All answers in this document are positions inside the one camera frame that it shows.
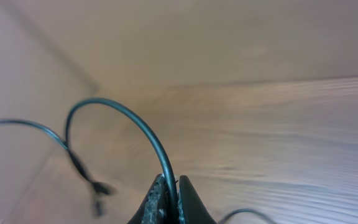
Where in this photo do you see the thin black cable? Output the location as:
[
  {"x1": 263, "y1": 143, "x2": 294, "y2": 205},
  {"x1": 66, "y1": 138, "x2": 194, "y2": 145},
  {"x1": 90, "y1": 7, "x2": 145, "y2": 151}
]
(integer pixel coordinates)
[{"x1": 64, "y1": 97, "x2": 276, "y2": 224}]

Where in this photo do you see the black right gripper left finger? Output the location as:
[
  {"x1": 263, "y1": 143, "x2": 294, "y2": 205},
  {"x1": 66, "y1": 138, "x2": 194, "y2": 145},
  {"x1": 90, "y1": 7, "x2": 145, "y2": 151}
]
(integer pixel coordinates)
[{"x1": 128, "y1": 174, "x2": 168, "y2": 224}]

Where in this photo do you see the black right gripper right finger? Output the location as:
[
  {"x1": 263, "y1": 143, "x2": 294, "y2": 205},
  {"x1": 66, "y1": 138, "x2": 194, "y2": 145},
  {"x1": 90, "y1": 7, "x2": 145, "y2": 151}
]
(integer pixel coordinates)
[{"x1": 178, "y1": 175, "x2": 216, "y2": 224}]

